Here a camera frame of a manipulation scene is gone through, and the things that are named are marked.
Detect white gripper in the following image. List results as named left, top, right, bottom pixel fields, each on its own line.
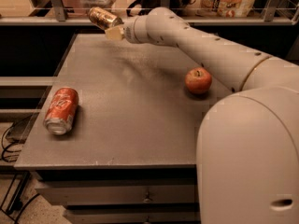
left=105, top=16, right=147, bottom=44

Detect brown orange soda can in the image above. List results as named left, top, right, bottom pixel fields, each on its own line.
left=88, top=7, right=123, bottom=30

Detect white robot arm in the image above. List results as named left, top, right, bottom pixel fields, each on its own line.
left=105, top=7, right=299, bottom=224

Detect red cola can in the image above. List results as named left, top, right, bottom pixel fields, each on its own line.
left=44, top=87, right=78, bottom=135

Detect red apple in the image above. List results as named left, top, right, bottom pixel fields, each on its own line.
left=185, top=67, right=212, bottom=94

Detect grey drawer cabinet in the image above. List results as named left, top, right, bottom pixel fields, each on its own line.
left=14, top=33, right=233, bottom=224

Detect black box on floor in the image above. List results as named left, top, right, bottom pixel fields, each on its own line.
left=5, top=115, right=35, bottom=143

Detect upper grey drawer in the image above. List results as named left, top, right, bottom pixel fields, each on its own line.
left=36, top=179, right=198, bottom=206

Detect grey drawer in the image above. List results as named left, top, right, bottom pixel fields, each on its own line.
left=64, top=203, right=201, bottom=224
left=36, top=179, right=198, bottom=206

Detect lower grey drawer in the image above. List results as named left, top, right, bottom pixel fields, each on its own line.
left=64, top=203, right=201, bottom=224

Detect grey metal shelf rail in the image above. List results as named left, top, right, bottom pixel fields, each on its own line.
left=0, top=0, right=299, bottom=26

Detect black cables left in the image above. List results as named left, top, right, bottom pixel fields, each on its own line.
left=0, top=115, right=41, bottom=224

